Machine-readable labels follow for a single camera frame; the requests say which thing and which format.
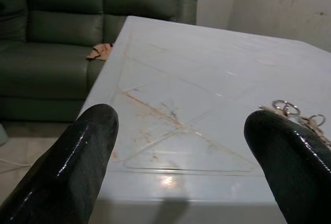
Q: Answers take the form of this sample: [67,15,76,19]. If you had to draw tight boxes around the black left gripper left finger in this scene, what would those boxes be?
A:
[0,103,119,224]

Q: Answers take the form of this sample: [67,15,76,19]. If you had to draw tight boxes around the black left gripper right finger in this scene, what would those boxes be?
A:
[244,110,331,224]

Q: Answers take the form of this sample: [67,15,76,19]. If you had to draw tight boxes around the white marble-pattern table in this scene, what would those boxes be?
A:
[89,15,331,224]

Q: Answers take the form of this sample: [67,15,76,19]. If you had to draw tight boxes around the tan crumpled cloth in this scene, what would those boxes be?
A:
[86,42,115,61]

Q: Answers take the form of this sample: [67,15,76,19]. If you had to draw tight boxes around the green leather sofa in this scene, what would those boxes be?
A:
[0,0,199,125]

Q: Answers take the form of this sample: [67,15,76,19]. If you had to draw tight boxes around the silver key rings with string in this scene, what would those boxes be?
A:
[259,99,331,148]

